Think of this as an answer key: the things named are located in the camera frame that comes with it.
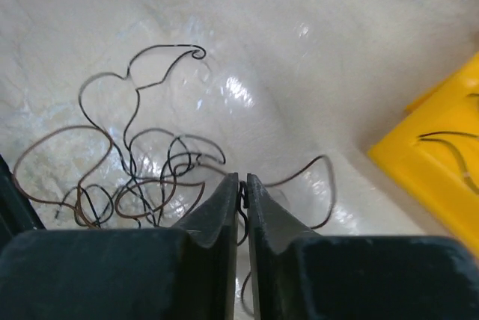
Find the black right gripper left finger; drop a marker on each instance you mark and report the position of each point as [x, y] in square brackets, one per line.
[186, 271]

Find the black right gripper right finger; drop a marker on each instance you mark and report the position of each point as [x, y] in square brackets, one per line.
[297, 273]

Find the yellow plastic bin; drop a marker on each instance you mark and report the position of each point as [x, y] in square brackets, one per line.
[433, 152]

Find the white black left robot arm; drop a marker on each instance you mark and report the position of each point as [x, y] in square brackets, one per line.
[17, 214]

